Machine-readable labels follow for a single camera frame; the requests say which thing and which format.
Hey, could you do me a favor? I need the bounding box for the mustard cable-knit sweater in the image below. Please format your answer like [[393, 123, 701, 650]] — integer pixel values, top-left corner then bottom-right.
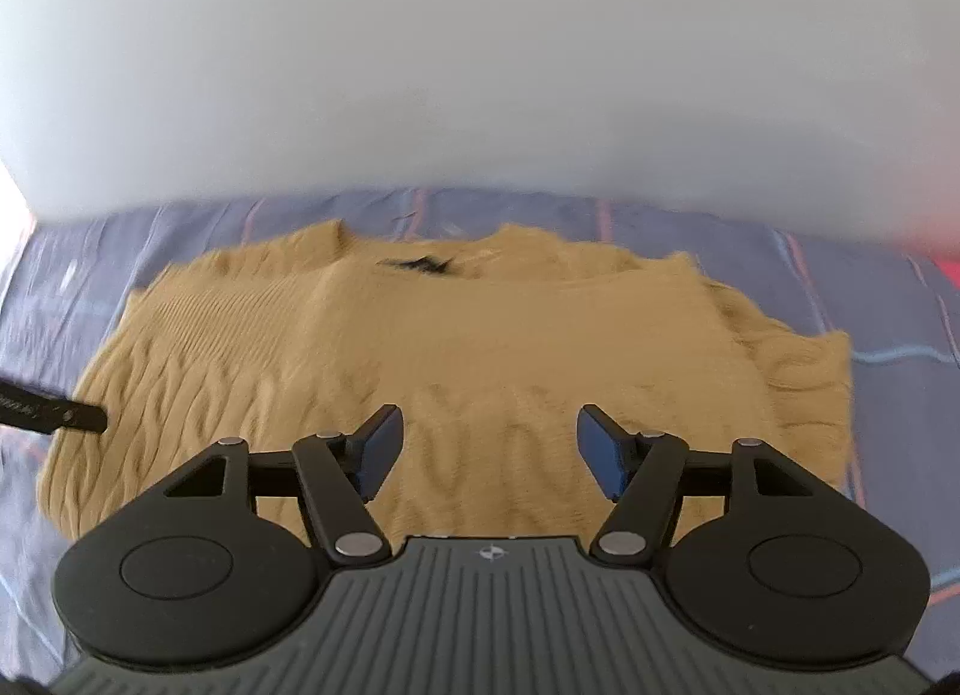
[[37, 221, 853, 541]]

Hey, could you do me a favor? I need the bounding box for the blue plaid bed sheet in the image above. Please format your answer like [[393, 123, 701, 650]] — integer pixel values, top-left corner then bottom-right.
[[2, 188, 958, 677]]

